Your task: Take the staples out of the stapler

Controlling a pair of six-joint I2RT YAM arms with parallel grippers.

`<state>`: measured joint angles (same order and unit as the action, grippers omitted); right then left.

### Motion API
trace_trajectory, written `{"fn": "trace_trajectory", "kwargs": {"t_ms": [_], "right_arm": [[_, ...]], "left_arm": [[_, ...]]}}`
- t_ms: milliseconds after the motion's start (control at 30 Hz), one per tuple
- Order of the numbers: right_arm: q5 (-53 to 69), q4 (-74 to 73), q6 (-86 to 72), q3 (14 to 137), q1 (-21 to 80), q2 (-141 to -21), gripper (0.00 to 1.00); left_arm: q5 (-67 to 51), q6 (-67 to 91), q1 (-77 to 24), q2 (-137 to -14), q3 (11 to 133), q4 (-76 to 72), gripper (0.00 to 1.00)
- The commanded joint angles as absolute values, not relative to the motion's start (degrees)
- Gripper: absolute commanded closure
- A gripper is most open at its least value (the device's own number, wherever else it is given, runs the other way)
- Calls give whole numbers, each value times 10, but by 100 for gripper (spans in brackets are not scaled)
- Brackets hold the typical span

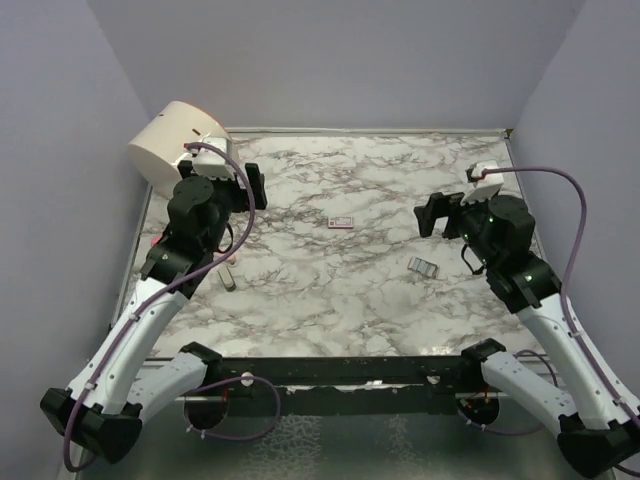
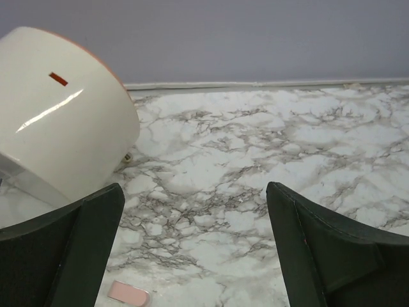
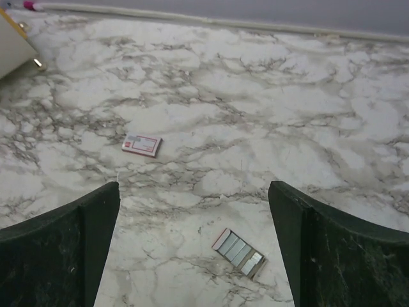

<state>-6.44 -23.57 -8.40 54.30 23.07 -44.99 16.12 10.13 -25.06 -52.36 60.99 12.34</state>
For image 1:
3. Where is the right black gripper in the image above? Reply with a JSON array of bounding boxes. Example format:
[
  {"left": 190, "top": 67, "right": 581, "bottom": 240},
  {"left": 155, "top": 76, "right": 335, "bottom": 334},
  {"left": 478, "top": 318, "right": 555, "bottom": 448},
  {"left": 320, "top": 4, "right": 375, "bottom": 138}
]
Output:
[{"left": 416, "top": 185, "right": 501, "bottom": 268}]

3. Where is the staple box with staples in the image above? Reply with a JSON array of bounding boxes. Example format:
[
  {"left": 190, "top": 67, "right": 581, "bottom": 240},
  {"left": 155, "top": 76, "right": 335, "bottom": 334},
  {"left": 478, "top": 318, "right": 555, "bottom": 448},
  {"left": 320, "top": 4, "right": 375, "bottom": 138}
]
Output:
[{"left": 407, "top": 257, "right": 439, "bottom": 278}]

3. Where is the beige stapler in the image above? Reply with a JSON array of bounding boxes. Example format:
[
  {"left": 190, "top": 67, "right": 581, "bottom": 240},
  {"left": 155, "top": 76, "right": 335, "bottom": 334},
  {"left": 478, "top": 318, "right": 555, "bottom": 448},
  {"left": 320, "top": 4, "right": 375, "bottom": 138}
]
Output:
[{"left": 217, "top": 266, "right": 236, "bottom": 292}]

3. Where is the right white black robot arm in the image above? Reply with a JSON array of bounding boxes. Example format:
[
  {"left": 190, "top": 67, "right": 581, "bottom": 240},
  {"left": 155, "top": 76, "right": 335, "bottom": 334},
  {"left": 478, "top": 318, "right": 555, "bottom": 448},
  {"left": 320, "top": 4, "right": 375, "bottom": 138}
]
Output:
[{"left": 414, "top": 193, "right": 639, "bottom": 479}]

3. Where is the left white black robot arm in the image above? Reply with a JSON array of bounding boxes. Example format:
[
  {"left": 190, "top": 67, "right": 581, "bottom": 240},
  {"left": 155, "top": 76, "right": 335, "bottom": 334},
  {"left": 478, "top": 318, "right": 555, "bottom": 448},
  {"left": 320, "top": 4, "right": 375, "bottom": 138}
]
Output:
[{"left": 40, "top": 160, "right": 267, "bottom": 472}]

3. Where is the red white staple box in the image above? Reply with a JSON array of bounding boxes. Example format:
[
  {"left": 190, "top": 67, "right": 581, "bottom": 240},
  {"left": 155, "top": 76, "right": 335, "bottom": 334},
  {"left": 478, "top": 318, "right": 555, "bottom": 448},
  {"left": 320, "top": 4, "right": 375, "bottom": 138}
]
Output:
[{"left": 327, "top": 216, "right": 354, "bottom": 230}]

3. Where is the cream round bread box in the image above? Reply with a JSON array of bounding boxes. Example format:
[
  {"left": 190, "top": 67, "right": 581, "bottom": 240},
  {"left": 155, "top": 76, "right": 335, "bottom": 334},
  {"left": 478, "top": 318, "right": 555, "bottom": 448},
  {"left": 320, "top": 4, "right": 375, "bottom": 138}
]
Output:
[{"left": 126, "top": 101, "right": 239, "bottom": 199}]

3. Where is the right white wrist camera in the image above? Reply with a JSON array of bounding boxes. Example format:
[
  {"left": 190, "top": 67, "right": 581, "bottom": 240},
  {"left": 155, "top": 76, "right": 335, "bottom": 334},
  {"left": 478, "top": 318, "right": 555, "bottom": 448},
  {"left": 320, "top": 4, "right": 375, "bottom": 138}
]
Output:
[{"left": 461, "top": 160, "right": 504, "bottom": 206}]

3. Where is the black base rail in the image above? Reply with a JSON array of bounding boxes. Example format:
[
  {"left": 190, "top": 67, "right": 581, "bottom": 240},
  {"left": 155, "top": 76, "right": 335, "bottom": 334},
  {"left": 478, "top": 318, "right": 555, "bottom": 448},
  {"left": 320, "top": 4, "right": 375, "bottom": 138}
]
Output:
[{"left": 181, "top": 342, "right": 488, "bottom": 417}]

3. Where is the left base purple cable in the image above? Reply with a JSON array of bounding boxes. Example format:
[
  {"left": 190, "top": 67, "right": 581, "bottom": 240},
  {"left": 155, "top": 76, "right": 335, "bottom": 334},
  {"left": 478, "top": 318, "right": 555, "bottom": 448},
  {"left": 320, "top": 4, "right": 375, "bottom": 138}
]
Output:
[{"left": 183, "top": 374, "right": 282, "bottom": 442}]

